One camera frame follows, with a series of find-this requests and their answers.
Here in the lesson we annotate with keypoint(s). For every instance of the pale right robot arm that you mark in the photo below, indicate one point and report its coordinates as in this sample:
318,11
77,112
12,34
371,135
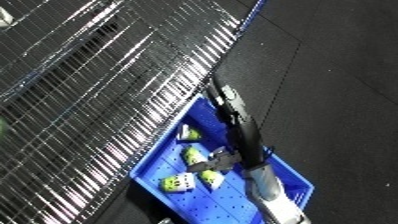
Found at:
272,193

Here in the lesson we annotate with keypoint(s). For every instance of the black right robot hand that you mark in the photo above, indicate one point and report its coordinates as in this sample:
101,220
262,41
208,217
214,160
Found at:
246,133

